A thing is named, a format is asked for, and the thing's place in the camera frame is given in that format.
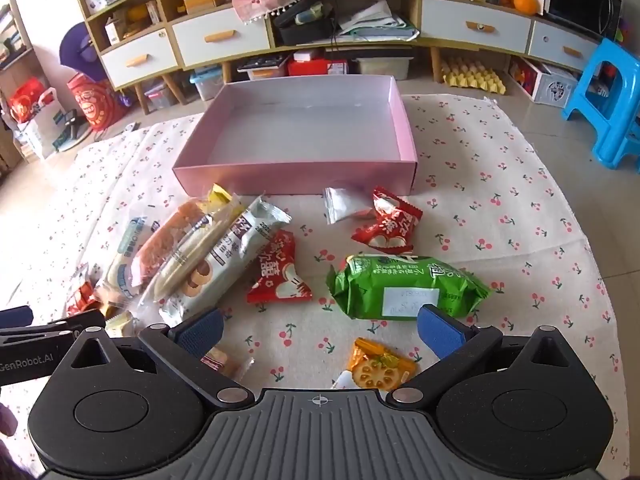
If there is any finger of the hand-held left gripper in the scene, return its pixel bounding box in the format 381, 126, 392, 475
0, 310, 107, 347
0, 306, 34, 332

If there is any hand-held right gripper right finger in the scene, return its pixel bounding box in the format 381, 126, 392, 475
387, 304, 576, 407

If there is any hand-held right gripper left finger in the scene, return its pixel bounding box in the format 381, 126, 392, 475
65, 306, 254, 409

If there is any white orange snack packet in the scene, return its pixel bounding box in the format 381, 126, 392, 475
67, 280, 99, 316

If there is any brown wafer packet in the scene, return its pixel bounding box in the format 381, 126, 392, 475
200, 345, 257, 379

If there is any pale yellow snack packet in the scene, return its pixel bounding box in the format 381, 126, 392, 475
104, 310, 135, 339

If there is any orange cracker packet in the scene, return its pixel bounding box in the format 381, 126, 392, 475
347, 337, 418, 390

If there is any white blue bread packet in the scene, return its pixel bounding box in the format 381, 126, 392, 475
94, 215, 162, 307

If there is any green snack packet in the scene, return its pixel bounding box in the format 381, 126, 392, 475
325, 254, 493, 320

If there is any silver cake roll packet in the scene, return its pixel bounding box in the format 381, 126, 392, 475
157, 195, 292, 331

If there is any red snack packet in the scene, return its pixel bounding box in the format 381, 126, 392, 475
350, 186, 423, 254
246, 230, 314, 304

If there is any small white snack packet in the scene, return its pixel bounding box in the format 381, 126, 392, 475
324, 186, 376, 225

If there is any pink cardboard box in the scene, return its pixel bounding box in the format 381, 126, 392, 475
172, 74, 418, 197

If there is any person's left forearm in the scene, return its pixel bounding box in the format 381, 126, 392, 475
0, 401, 31, 480

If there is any cherry print cloth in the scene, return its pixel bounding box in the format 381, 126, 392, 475
50, 93, 621, 411

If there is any white paper bag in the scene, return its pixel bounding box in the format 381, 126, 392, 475
15, 87, 76, 159

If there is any red gift bag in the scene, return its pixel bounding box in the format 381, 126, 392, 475
10, 77, 56, 124

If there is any red bag with face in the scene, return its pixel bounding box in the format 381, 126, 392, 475
67, 72, 126, 134

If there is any wooden bookshelf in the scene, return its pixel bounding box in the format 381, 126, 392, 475
0, 2, 37, 171

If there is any clear storage box blue lid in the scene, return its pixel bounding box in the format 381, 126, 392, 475
190, 67, 227, 102

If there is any yellow egg tray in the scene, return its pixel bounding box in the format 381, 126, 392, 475
440, 57, 509, 95

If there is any low wooden tv cabinet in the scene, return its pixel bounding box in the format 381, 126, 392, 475
167, 0, 603, 107

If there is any white storage box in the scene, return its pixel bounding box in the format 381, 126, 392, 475
352, 55, 416, 81

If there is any white printed box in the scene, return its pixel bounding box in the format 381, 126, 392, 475
510, 55, 581, 104

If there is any storage box black top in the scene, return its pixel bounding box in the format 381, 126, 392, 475
237, 55, 291, 81

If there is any purple hat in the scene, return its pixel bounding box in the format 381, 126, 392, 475
59, 22, 106, 69

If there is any red box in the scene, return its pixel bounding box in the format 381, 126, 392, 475
287, 52, 350, 79

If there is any blue plastic stool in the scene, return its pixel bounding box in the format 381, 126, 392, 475
561, 37, 640, 175

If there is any pile of folded bags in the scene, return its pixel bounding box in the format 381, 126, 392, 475
337, 0, 420, 42

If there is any black case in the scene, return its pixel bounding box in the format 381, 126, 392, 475
274, 0, 339, 47

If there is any white drawer wooden handle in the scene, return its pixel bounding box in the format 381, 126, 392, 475
420, 0, 532, 56
527, 20, 601, 74
100, 30, 179, 89
172, 7, 274, 69

